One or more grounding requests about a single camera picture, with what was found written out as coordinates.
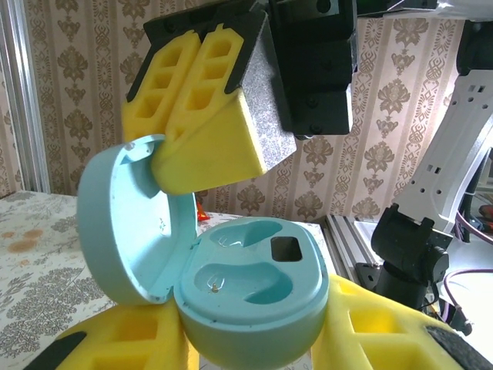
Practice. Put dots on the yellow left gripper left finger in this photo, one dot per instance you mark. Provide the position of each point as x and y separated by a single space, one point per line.
127 339

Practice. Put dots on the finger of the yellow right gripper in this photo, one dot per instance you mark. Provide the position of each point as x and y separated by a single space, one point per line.
154 100
215 154

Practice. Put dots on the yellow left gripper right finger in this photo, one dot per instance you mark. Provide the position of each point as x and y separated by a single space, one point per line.
377 339

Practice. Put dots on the light blue charging case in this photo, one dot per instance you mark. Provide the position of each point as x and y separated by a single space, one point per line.
246 327

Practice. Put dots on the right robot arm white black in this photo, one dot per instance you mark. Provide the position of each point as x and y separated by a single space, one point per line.
443 165

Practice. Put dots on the red snack packet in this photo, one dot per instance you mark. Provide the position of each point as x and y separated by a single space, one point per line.
202 214

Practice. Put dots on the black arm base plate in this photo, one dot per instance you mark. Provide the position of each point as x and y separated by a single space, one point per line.
367 275

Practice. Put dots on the aluminium side rail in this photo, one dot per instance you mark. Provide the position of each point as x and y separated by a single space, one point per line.
346 243

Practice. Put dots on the aluminium frame post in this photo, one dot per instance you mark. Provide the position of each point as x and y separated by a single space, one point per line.
23 115

